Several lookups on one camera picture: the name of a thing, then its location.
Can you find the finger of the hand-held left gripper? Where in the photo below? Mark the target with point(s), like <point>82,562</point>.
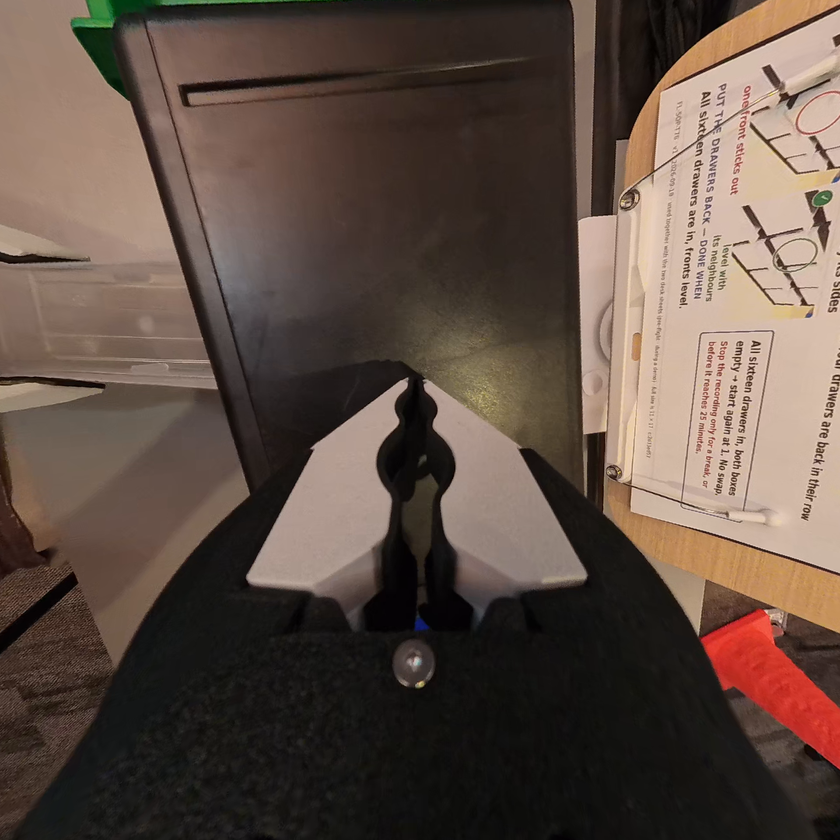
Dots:
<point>33,392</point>
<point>33,246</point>

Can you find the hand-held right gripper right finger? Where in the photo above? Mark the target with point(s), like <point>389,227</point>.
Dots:
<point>505,518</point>

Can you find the brown jacket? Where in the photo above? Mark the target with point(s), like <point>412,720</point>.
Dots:
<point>16,512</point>

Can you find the black drawer cabinet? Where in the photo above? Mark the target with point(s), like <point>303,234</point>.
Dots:
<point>367,229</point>

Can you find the white sign bracket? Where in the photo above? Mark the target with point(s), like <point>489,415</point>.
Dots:
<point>594,295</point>

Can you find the printed instruction sheet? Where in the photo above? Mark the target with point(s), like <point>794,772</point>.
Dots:
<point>722,426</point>

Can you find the red plastic object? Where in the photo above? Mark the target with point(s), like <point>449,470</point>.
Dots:
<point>774,676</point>

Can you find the instruction sheet on board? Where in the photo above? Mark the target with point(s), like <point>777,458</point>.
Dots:
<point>722,577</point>

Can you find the white plastic peg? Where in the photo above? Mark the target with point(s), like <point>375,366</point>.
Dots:
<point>810,73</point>
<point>761,518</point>

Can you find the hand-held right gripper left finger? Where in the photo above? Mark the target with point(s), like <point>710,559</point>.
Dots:
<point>328,512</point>

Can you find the instruction sheet poster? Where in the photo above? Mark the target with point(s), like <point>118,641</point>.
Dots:
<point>663,275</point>

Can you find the black metal post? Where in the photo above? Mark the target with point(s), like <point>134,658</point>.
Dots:
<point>598,466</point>

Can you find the green plastic bin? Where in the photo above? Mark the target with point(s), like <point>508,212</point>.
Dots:
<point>98,33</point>

